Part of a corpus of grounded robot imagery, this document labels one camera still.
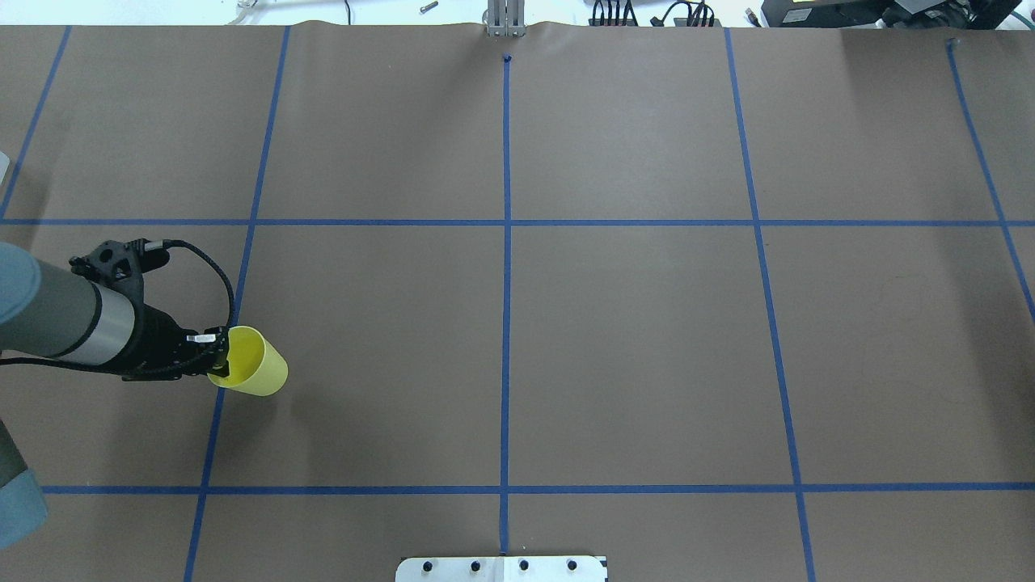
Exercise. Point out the brown paper table cover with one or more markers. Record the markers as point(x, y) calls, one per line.
point(719, 305)

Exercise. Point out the aluminium frame post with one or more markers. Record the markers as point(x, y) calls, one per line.
point(505, 18)

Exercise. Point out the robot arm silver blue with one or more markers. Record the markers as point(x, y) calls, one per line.
point(93, 318)

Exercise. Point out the yellow plastic cup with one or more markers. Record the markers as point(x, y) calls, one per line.
point(254, 366)

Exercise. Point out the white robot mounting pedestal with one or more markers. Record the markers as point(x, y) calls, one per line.
point(504, 568)

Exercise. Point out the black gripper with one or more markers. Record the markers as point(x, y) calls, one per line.
point(159, 341)

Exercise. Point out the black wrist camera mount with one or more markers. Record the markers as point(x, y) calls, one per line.
point(121, 266)

